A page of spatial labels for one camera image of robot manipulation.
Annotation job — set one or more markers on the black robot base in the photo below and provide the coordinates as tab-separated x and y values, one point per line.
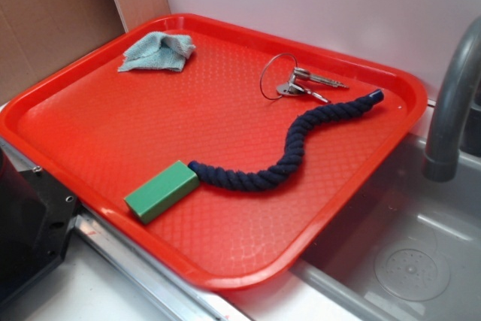
37	216

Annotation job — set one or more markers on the green rectangular block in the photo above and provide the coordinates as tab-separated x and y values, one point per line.
161	192

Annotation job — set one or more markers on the light blue cloth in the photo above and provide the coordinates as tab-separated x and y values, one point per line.
158	51

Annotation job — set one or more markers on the red plastic tray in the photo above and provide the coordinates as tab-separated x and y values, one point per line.
104	133

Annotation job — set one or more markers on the grey sink basin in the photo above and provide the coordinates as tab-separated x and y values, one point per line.
403	247

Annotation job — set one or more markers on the grey faucet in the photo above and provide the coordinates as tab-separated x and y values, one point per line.
455	125

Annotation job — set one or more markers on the brown cardboard panel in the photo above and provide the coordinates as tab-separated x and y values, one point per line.
39	37

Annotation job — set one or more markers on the silver keys on ring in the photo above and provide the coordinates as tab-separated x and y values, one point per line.
293	87

